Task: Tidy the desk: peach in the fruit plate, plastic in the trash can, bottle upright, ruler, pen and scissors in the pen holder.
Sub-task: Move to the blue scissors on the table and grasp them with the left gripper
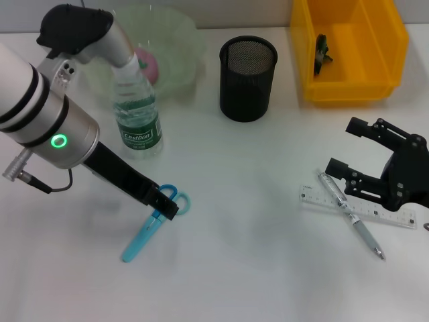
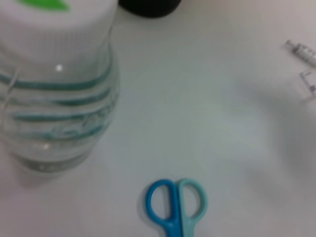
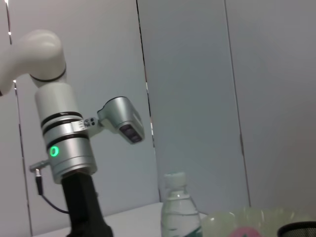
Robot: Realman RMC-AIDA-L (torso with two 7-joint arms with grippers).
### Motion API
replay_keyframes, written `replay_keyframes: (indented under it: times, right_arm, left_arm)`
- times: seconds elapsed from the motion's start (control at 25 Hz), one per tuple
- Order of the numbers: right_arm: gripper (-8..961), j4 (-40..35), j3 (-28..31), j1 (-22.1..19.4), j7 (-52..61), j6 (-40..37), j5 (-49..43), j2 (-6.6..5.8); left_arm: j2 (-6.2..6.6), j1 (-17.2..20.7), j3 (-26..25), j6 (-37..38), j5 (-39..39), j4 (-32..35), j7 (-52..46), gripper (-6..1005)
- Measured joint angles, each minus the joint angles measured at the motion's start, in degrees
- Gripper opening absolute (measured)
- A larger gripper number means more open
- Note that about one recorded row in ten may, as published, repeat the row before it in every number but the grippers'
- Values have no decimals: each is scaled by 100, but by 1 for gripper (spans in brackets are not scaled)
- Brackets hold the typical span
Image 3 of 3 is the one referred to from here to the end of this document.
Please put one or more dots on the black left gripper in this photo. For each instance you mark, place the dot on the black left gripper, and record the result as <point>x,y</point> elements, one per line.
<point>81,209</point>

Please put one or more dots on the clear bottle with green label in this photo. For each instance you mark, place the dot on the clear bottle with green label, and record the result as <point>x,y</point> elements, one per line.
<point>177,212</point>

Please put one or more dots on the pink toy peach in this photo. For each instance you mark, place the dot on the pink toy peach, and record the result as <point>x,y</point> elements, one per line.
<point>244,232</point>

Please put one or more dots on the grey partition panel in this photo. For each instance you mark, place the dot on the grey partition panel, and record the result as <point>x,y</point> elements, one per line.
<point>192,98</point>
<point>279,98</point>

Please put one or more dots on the translucent green fruit plate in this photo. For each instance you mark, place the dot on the translucent green fruit plate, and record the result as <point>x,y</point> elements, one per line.
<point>222,222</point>

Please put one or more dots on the black mesh cylinder cup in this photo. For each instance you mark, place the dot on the black mesh cylinder cup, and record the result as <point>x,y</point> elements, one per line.
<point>298,229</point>

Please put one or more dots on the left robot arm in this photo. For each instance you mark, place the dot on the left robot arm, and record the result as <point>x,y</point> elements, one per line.
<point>61,128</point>

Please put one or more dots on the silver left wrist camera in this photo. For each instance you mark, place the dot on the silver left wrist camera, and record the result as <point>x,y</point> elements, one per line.
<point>118,116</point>

